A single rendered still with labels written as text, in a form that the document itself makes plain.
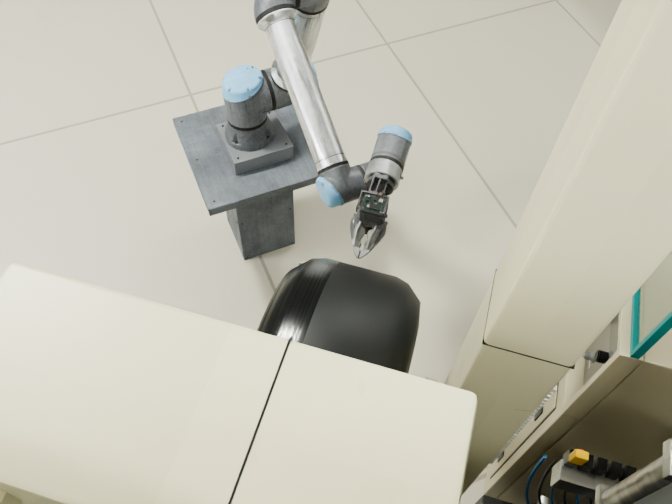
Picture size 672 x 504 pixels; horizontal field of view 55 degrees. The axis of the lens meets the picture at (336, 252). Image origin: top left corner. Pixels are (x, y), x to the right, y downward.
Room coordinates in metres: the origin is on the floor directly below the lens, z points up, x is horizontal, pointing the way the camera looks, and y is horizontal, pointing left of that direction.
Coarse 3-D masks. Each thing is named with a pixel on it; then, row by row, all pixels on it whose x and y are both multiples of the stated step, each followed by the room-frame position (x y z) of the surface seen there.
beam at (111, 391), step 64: (0, 320) 0.33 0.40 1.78; (64, 320) 0.34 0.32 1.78; (128, 320) 0.34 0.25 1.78; (192, 320) 0.35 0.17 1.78; (0, 384) 0.25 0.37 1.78; (64, 384) 0.26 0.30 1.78; (128, 384) 0.26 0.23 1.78; (192, 384) 0.27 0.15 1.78; (256, 384) 0.27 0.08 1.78; (320, 384) 0.28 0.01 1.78; (384, 384) 0.28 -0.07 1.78; (0, 448) 0.18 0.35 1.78; (64, 448) 0.19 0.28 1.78; (128, 448) 0.19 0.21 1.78; (192, 448) 0.20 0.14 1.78; (256, 448) 0.20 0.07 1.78; (320, 448) 0.20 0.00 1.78; (384, 448) 0.21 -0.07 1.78; (448, 448) 0.21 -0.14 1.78
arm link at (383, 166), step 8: (376, 160) 1.08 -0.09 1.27; (384, 160) 1.08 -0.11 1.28; (368, 168) 1.07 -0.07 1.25; (376, 168) 1.06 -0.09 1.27; (384, 168) 1.05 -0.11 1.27; (392, 168) 1.06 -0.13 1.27; (400, 168) 1.07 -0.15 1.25; (368, 176) 1.05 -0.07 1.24; (392, 176) 1.04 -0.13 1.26; (400, 176) 1.06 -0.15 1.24
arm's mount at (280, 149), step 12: (276, 120) 1.81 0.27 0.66; (276, 132) 1.74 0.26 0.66; (228, 144) 1.66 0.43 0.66; (276, 144) 1.67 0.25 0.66; (288, 144) 1.68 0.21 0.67; (228, 156) 1.64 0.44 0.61; (240, 156) 1.60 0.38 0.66; (252, 156) 1.61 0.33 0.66; (264, 156) 1.62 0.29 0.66; (276, 156) 1.64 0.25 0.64; (288, 156) 1.66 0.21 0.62; (240, 168) 1.57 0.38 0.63; (252, 168) 1.59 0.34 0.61
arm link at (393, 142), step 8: (384, 128) 1.19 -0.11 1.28; (392, 128) 1.18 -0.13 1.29; (400, 128) 1.18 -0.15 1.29; (384, 136) 1.16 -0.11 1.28; (392, 136) 1.15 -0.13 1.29; (400, 136) 1.16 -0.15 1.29; (408, 136) 1.17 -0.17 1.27; (376, 144) 1.15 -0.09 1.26; (384, 144) 1.13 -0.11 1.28; (392, 144) 1.13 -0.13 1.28; (400, 144) 1.13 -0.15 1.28; (408, 144) 1.15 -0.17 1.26; (376, 152) 1.11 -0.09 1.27; (384, 152) 1.10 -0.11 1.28; (392, 152) 1.10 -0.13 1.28; (400, 152) 1.11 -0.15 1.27; (408, 152) 1.14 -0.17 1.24; (392, 160) 1.08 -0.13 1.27; (400, 160) 1.09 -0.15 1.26
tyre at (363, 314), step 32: (288, 288) 0.61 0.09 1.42; (320, 288) 0.61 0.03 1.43; (352, 288) 0.62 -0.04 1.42; (384, 288) 0.63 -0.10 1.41; (288, 320) 0.53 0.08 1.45; (320, 320) 0.53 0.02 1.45; (352, 320) 0.54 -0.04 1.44; (384, 320) 0.54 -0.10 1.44; (416, 320) 0.58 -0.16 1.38; (352, 352) 0.47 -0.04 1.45; (384, 352) 0.48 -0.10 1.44
